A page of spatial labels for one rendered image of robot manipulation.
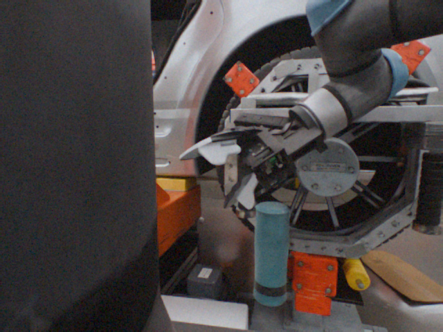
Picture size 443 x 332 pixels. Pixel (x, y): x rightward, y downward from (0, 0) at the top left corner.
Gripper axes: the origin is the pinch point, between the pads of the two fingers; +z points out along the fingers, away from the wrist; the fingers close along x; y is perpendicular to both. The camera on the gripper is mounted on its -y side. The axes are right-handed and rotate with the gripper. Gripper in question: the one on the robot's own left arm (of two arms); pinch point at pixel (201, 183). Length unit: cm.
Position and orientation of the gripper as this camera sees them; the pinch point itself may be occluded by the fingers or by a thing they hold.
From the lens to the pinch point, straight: 45.4
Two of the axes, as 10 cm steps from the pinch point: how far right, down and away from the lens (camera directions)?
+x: 4.7, 6.0, 6.5
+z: -8.3, 5.5, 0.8
